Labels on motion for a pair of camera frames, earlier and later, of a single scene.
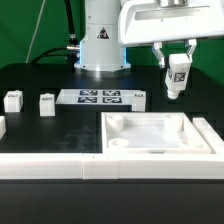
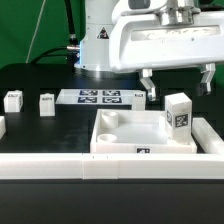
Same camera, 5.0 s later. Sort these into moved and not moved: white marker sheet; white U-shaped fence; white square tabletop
Moved: white square tabletop
Not moved: white marker sheet; white U-shaped fence
